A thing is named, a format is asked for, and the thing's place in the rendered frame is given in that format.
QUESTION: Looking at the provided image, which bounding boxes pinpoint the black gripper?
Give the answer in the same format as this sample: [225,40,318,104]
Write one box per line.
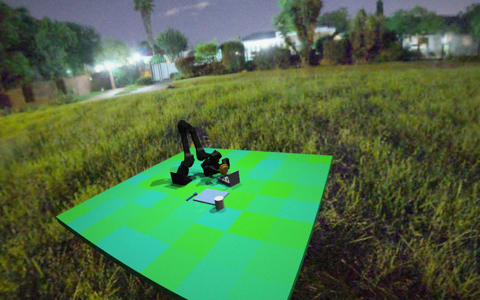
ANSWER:
[203,158,230,176]

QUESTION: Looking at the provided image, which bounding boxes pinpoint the yellow round plate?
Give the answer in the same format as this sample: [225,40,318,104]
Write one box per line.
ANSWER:
[219,164,228,175]

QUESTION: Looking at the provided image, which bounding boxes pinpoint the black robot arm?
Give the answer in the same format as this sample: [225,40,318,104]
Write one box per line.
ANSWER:
[177,120,222,177]

